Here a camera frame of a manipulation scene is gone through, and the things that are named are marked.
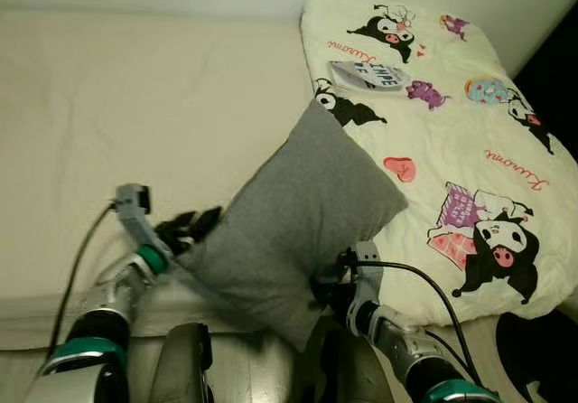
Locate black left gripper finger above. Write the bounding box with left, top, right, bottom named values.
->
left=176, top=206, right=223, bottom=242

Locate grey fabric pillow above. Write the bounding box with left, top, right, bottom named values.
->
left=176, top=98, right=409, bottom=351

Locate grey robot left leg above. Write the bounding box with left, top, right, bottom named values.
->
left=147, top=322, right=215, bottom=403

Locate cream bed sheet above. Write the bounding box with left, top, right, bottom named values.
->
left=0, top=7, right=578, bottom=351

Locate cartoon print cream quilt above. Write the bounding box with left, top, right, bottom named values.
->
left=300, top=0, right=578, bottom=328

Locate black bag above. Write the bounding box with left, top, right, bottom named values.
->
left=495, top=305, right=578, bottom=403

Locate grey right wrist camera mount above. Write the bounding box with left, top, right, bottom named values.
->
left=352, top=240, right=386, bottom=312

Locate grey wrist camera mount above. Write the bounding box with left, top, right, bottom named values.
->
left=115, top=183, right=174, bottom=261
left=352, top=240, right=386, bottom=312

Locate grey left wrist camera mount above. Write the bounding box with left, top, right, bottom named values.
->
left=115, top=183, right=174, bottom=261

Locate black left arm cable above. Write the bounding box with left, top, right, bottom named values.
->
left=52, top=200, right=119, bottom=354

